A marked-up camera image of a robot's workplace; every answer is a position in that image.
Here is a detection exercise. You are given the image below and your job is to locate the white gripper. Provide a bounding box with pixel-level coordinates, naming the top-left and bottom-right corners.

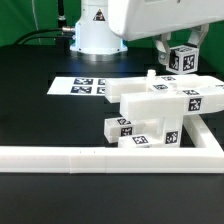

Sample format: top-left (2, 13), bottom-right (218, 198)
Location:
top-left (108, 0), bottom-right (224, 65)

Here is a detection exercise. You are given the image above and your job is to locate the white chair back frame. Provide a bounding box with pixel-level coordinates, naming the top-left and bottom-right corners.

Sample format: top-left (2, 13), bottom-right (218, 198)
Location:
top-left (105, 74), bottom-right (224, 121)

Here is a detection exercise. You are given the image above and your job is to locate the white chair seat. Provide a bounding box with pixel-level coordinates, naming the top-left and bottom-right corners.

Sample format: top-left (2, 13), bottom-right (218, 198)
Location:
top-left (131, 68), bottom-right (185, 149)

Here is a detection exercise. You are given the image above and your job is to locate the small white marker block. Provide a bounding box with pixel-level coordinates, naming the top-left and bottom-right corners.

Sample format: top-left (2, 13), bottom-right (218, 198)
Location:
top-left (104, 117), bottom-right (142, 143)

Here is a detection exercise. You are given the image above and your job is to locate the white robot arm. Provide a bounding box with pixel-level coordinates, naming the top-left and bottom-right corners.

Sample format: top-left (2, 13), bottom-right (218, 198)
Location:
top-left (71, 0), bottom-right (224, 65)

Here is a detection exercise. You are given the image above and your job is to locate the white marker base sheet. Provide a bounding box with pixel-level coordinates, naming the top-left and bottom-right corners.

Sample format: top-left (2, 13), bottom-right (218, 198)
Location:
top-left (47, 77), bottom-right (105, 96)

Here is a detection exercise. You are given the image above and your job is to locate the black cable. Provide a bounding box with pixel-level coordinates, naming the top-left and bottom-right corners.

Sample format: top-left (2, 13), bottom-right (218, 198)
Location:
top-left (13, 29), bottom-right (64, 46)

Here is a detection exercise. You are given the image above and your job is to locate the white U-shaped obstacle frame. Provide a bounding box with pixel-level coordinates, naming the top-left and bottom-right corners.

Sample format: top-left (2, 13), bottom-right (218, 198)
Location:
top-left (0, 115), bottom-right (224, 174)

